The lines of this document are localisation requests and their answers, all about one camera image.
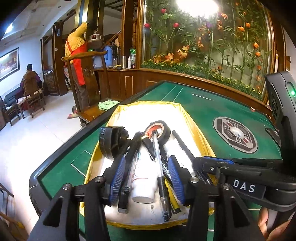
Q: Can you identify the yellow black mechanical pencil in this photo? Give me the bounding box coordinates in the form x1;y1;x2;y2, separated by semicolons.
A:
141;136;182;215

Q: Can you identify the clear barrel gel pen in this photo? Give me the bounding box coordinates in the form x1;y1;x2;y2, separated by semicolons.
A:
152;131;171;222

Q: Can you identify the red label white bottle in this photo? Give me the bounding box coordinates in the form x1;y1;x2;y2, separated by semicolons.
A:
132;145;158;204

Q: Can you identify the black fineliner pen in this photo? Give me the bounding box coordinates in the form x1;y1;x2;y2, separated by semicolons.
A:
171;129;213;186

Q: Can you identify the tall white plastic bottle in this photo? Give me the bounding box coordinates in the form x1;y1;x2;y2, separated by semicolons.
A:
163;136;196;177

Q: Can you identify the black electrical tape roll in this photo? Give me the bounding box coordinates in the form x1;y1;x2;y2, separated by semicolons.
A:
144;120;171;146

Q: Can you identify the person's right hand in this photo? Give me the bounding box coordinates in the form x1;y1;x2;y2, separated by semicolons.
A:
257;207;290;241

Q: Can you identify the black smartphone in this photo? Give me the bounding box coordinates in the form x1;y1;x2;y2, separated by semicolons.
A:
265;128;281;147

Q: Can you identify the round dice control panel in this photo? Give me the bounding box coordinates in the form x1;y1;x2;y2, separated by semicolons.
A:
213;116;258;154

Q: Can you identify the clear silver tip pen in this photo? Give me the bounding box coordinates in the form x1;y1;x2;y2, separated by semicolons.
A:
117;132;143;214

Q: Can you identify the black folded item in box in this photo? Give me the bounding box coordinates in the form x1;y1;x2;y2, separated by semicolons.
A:
99;126;131;161

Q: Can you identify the wooden dining chair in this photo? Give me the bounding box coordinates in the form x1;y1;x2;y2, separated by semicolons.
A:
17;88;45;118

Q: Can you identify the green cloth on chair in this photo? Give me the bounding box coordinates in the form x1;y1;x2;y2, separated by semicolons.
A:
98;99;119;111

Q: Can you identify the yellow open storage box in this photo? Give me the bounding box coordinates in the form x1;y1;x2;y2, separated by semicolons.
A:
79;100;217;230

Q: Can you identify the seated person brown jacket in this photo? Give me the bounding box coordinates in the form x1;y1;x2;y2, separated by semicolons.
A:
16;64;43;101

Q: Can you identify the artificial flower planter display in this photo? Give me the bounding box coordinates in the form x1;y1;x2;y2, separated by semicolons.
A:
141;1;272;100

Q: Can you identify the blue water kettle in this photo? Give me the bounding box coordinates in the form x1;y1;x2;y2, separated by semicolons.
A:
93;45;113;69

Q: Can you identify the woman in red apron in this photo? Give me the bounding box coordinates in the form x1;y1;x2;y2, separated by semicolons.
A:
65;22;89;109

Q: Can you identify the framed wall painting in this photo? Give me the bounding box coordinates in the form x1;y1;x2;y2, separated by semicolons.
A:
0;47;20;81

